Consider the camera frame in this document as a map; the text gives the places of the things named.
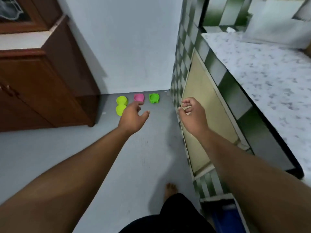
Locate person's right hand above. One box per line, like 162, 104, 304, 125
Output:
178, 97, 210, 138

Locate person's left hand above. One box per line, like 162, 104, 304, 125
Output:
117, 101, 150, 137

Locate yellow-green double pet bowl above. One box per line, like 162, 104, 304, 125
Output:
115, 96, 129, 117

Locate blue lidded storage box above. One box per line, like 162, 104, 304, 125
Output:
211, 204, 246, 233

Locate person's left forearm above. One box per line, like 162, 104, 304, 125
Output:
0, 127, 133, 233

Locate person's right forearm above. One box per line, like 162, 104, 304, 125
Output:
194, 129, 311, 233

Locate person's right foot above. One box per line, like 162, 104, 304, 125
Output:
163, 183, 179, 202

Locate beige cupboard door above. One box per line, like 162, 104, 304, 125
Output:
181, 50, 251, 179

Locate checkered tiled counter base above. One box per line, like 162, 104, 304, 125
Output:
170, 0, 304, 199

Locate white floral cloth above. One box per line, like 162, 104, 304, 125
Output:
201, 31, 311, 187

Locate brown wooden cabinet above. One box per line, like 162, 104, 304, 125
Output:
0, 0, 101, 133

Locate black shorts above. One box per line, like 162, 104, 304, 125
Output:
119, 193, 217, 233

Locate white pillow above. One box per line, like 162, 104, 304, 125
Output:
243, 0, 311, 49

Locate brown cabinet door handle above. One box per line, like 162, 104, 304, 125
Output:
0, 84, 16, 96

